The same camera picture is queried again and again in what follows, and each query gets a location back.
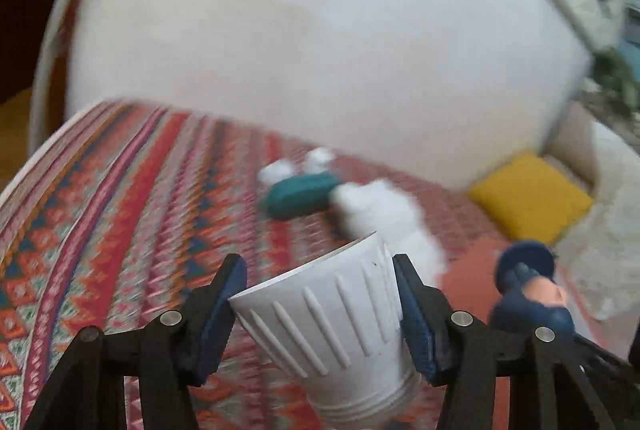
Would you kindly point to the white fluffy plush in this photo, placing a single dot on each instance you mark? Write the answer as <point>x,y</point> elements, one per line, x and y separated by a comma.
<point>380,210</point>

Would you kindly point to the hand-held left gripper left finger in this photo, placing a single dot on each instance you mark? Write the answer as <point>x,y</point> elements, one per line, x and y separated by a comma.
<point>215,325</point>

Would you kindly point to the green clothing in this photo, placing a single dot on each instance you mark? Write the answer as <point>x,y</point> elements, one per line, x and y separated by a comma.
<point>617,80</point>

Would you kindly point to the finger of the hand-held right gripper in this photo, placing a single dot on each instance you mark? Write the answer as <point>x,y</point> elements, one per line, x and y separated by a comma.
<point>612,365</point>

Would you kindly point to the white crumpled wrapper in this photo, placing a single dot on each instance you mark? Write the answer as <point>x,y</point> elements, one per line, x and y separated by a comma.
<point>277,170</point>

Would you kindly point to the white ribbed cup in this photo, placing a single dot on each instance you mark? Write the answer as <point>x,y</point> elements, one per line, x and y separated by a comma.
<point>325,310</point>

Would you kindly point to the teal case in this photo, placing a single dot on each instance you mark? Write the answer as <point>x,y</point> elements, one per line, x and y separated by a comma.
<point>300,195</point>

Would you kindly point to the small white bottle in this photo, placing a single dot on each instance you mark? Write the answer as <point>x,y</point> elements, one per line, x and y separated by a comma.
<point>320,158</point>

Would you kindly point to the blue cloth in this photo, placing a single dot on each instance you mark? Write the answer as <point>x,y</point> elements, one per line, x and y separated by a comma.
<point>632,28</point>

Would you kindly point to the white pipe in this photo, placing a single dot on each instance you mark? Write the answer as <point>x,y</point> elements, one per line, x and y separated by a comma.
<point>45,75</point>

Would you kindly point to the blue toy figure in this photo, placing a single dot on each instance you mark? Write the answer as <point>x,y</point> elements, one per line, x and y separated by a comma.
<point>525,260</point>

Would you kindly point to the yellow cushion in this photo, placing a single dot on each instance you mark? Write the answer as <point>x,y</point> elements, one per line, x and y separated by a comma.
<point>530,200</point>

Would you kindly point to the beige sofa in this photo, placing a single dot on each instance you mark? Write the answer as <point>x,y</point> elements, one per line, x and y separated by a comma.
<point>575,140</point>

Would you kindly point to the white lace cloth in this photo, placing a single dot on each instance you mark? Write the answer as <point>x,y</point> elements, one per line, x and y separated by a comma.
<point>615,210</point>

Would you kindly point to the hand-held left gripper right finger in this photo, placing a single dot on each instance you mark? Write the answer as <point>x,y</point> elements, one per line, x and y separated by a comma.
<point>417,320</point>

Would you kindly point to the red patterned blanket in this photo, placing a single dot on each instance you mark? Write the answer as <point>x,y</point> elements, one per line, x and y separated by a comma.
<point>100,235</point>

